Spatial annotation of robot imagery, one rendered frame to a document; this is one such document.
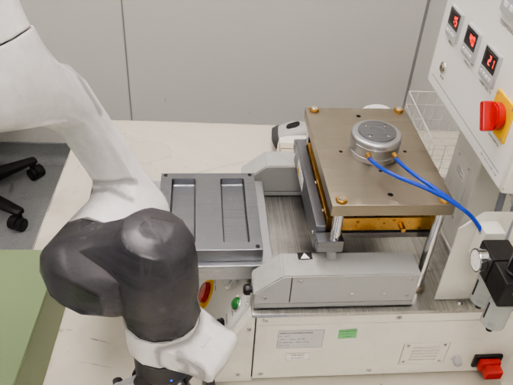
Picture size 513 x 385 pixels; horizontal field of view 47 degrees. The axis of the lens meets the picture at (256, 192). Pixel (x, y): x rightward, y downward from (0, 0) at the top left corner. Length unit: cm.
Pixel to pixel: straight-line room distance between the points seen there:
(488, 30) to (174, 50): 177
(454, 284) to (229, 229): 36
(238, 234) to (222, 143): 66
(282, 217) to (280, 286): 22
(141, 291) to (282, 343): 40
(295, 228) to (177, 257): 48
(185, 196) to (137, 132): 63
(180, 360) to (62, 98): 31
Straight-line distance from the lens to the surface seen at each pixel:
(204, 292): 112
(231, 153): 156
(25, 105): 60
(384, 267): 92
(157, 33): 251
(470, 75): 96
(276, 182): 111
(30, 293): 107
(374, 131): 94
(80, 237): 67
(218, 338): 71
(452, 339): 106
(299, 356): 102
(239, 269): 94
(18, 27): 60
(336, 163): 92
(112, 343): 113
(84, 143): 70
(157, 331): 68
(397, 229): 94
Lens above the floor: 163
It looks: 38 degrees down
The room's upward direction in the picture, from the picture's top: 4 degrees clockwise
